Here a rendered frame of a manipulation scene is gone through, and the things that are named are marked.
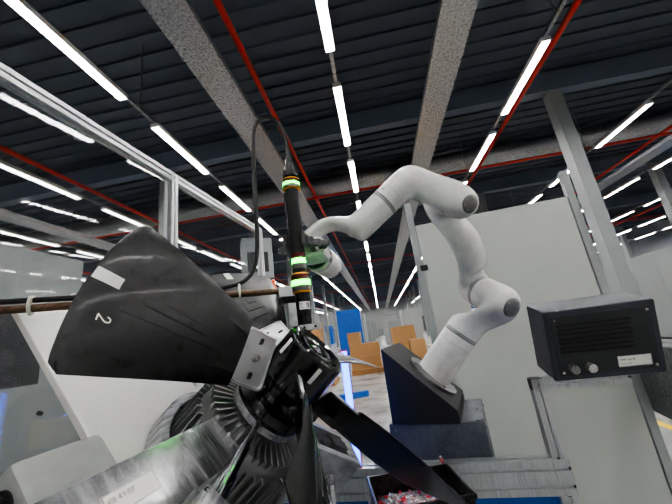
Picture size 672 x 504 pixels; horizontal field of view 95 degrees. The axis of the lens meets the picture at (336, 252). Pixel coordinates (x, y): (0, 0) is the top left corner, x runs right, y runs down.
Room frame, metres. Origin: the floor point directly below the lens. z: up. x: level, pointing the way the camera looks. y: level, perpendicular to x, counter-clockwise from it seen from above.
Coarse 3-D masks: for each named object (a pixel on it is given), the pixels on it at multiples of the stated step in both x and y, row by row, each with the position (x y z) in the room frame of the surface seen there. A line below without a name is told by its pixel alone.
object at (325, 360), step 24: (288, 336) 0.56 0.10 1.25; (312, 336) 0.63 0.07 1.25; (288, 360) 0.54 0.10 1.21; (312, 360) 0.53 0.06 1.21; (336, 360) 0.62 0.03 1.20; (264, 384) 0.57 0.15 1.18; (288, 384) 0.54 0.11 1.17; (312, 384) 0.55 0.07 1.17; (264, 408) 0.54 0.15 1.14; (288, 408) 0.57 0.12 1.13; (288, 432) 0.56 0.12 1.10
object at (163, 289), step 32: (128, 256) 0.38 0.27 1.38; (160, 256) 0.42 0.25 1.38; (96, 288) 0.35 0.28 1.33; (128, 288) 0.38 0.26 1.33; (160, 288) 0.41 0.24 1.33; (192, 288) 0.45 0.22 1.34; (64, 320) 0.32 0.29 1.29; (128, 320) 0.37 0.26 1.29; (160, 320) 0.40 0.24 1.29; (192, 320) 0.44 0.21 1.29; (224, 320) 0.48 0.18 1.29; (64, 352) 0.32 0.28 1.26; (96, 352) 0.34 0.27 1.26; (128, 352) 0.37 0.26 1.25; (160, 352) 0.40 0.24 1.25; (192, 352) 0.44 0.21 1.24; (224, 352) 0.48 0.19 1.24; (224, 384) 0.49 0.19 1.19
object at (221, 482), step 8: (256, 424) 0.54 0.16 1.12; (256, 432) 0.52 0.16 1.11; (248, 440) 0.49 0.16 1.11; (240, 448) 0.47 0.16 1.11; (248, 448) 0.48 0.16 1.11; (240, 456) 0.45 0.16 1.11; (232, 464) 0.43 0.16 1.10; (240, 464) 0.44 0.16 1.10; (224, 472) 0.42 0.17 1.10; (232, 472) 0.42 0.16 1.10; (216, 480) 0.41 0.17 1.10; (224, 480) 0.40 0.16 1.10; (232, 480) 0.41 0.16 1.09; (216, 488) 0.39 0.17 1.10; (224, 488) 0.39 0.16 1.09; (232, 488) 0.41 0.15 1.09; (224, 496) 0.39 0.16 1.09
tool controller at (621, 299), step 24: (528, 312) 0.96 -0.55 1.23; (552, 312) 0.86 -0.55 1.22; (576, 312) 0.85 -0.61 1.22; (600, 312) 0.84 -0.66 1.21; (624, 312) 0.83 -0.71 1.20; (648, 312) 0.82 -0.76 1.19; (552, 336) 0.87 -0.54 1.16; (576, 336) 0.86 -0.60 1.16; (600, 336) 0.85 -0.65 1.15; (624, 336) 0.84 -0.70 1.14; (648, 336) 0.84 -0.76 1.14; (552, 360) 0.89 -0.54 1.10; (576, 360) 0.88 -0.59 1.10; (600, 360) 0.87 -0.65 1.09; (624, 360) 0.86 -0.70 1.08; (648, 360) 0.85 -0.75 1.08
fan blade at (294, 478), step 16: (304, 400) 0.44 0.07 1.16; (304, 416) 0.37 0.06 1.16; (304, 432) 0.34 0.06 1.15; (304, 448) 0.32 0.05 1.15; (304, 464) 0.30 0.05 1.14; (320, 464) 0.38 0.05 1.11; (288, 480) 0.26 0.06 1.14; (304, 480) 0.29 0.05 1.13; (320, 480) 0.35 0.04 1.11; (288, 496) 0.26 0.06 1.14; (304, 496) 0.28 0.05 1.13; (320, 496) 0.32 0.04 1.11
